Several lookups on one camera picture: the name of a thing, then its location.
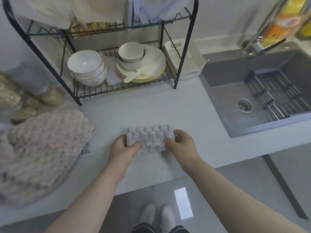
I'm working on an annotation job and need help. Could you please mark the clear empty jar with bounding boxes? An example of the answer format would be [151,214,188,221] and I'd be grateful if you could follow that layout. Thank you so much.
[7,63,50,95]

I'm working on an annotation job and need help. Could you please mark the white plastic basket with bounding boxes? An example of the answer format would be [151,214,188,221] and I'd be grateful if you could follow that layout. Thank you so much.
[164,38,206,81]

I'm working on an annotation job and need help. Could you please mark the yellow orange cloth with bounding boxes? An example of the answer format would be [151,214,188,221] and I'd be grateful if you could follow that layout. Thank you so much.
[70,20,110,35]

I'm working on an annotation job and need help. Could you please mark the person's left hand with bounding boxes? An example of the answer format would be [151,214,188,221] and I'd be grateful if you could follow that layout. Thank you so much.
[107,134,142,179]

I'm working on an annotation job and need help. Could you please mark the grey blue container lid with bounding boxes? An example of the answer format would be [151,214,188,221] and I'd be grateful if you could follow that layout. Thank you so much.
[122,0,136,35]

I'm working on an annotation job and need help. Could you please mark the grey kitchen sink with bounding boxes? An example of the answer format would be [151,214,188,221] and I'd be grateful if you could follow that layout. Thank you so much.
[199,41,311,139]

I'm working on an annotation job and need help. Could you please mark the white red printed mat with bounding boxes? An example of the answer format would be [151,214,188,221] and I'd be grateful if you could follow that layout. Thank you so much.
[106,57,127,86]

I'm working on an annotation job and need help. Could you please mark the black wire dish rack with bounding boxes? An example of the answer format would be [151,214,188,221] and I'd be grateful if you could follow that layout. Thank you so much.
[2,0,199,106]

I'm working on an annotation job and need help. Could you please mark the person's white right shoe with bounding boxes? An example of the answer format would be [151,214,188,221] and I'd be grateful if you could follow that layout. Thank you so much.
[161,204,176,231]

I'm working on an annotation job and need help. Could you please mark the clear lid blue rim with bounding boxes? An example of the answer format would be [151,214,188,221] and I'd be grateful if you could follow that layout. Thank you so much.
[138,0,192,22]

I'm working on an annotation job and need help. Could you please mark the chrome kitchen faucet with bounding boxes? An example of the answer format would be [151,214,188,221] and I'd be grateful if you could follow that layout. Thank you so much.
[243,0,290,55]

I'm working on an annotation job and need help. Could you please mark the person's white shoe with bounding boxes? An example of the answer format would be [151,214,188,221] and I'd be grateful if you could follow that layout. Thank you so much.
[161,204,176,231]
[140,203,156,227]

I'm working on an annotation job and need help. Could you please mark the yellow squeeze bottle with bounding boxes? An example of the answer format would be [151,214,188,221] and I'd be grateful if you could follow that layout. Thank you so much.
[297,19,311,39]

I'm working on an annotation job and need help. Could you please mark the person's right hand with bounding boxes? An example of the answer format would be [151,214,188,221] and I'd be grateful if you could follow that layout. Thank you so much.
[164,129,201,174]

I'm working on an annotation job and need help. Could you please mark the small cream bowl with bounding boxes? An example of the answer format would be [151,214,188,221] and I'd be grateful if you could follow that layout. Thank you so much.
[118,42,144,63]

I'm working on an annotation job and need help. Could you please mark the person's right forearm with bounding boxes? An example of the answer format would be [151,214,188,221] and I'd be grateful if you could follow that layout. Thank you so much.
[187,156,306,233]

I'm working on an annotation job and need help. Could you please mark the pale yellow plate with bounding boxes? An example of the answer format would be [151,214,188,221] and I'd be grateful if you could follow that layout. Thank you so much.
[121,66,167,83]

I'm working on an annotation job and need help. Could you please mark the yellow detergent bottle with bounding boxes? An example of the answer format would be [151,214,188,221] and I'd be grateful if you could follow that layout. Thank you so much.
[261,0,311,48]

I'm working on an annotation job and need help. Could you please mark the white floral bowl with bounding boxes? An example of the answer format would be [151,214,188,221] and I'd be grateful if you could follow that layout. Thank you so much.
[70,61,107,87]

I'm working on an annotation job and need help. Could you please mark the dark blue sink rack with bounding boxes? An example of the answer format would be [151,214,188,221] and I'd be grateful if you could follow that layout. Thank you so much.
[244,67,311,120]

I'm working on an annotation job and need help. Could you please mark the cream plate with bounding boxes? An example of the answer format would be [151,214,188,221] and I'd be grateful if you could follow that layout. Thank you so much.
[116,44,167,81]

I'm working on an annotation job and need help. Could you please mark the person's white left shoe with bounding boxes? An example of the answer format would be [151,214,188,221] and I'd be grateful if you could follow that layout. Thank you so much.
[140,203,156,227]

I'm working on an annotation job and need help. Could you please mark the person's black shorts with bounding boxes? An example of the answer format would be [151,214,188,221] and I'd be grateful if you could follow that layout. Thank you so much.
[131,223,190,233]

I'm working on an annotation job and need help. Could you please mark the cream bowl green rim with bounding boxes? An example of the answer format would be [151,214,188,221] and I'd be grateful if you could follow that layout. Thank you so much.
[116,52,146,71]

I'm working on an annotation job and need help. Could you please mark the person's left forearm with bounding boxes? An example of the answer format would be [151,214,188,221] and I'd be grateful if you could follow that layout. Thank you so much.
[45,167,129,233]

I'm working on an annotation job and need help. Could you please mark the white bowl red rim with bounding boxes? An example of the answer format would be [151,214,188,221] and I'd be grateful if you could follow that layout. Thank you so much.
[67,50,104,75]

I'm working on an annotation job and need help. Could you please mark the cream plastic spoon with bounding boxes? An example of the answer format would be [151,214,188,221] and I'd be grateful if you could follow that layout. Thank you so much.
[123,66,152,83]

